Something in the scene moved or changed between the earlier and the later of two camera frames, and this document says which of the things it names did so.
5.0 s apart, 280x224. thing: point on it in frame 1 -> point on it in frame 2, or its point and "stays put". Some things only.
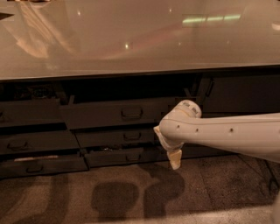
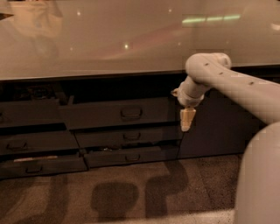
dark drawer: [90, 115] stays put
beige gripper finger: [175, 158] -> [186, 116]
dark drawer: [127, 158] stays put
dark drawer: [30, 112] stays put
